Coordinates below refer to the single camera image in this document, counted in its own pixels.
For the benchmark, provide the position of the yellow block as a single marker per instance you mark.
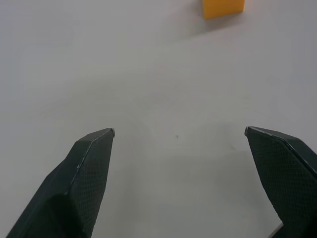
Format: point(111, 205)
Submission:
point(223, 7)

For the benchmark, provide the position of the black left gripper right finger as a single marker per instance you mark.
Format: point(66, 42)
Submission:
point(287, 178)

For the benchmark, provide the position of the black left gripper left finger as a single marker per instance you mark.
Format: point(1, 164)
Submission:
point(74, 188)

